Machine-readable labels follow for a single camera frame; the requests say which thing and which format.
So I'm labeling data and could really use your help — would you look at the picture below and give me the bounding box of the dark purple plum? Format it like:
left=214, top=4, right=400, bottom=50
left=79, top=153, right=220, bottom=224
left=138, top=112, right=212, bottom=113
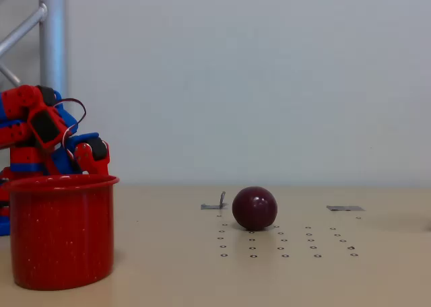
left=231, top=186, right=279, bottom=232

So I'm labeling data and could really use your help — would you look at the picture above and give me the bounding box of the red enamel mug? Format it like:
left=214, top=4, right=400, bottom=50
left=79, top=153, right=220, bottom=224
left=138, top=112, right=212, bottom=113
left=1, top=174, right=121, bottom=292

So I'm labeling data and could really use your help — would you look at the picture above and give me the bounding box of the curled grey tape piece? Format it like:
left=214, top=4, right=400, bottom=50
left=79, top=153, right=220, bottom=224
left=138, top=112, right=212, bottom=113
left=200, top=191, right=229, bottom=211

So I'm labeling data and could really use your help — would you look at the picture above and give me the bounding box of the flat grey tape piece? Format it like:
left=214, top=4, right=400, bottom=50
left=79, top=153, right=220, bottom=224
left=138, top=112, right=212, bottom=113
left=325, top=205, right=366, bottom=213

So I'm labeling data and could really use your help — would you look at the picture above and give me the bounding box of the red wrist servo cable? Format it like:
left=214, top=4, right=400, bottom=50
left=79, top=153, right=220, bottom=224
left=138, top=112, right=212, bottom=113
left=53, top=98, right=88, bottom=149

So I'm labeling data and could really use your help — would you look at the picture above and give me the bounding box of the silver metal truss frame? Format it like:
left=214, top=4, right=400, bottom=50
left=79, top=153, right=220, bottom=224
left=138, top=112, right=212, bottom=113
left=0, top=0, right=68, bottom=101

